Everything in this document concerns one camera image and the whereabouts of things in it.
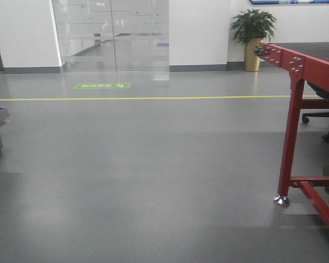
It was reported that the blue wall picture frame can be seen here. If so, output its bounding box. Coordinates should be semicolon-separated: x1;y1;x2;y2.
249;0;329;5

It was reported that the potted green plant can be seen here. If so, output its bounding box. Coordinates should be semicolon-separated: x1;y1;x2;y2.
230;9;277;44

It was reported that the black office chair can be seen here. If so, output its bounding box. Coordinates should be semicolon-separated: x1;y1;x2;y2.
302;81;329;142

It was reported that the glass double door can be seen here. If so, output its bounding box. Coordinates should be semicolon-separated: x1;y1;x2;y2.
52;0;169;72

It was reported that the gold cylindrical plant pot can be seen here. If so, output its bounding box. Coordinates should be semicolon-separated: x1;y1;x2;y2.
244;38;263;72

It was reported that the green floor sign sticker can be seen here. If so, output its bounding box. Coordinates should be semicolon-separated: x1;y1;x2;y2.
74;83;131;89

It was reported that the red metal table frame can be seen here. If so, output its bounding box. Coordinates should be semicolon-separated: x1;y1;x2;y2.
255;42;329;228

